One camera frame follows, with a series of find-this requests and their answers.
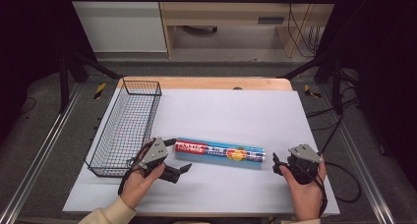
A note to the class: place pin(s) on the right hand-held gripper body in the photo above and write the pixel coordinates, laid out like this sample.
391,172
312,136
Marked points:
303,166

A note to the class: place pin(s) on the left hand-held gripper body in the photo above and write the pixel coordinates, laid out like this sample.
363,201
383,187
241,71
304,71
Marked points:
154,153

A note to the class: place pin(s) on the blue plastic wrap box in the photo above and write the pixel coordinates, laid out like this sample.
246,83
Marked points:
219,153

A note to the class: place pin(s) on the person's right hand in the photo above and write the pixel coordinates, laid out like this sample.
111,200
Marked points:
306,197

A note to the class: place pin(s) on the person's left hand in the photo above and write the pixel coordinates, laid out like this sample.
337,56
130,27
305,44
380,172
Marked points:
137,188

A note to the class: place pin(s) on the white table mat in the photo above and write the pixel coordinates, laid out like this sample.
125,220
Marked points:
229,116

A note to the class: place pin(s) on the wooden table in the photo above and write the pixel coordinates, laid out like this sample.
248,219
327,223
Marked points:
209,83

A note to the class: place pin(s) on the yellow black tape strip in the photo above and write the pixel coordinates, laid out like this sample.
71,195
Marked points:
100,90
309,91

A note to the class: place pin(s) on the black metal stand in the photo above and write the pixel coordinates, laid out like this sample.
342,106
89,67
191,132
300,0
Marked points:
332,76
70,73

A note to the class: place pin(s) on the black curtain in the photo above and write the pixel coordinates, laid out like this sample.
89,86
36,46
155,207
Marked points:
383,70
29,37

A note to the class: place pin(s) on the white cabinet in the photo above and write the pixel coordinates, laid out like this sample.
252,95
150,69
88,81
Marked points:
121,24

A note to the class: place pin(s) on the wooden desk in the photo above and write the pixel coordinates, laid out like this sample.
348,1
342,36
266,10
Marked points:
226,12

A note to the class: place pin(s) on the aluminium rail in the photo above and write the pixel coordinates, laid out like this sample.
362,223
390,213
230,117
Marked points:
364,165
36,158

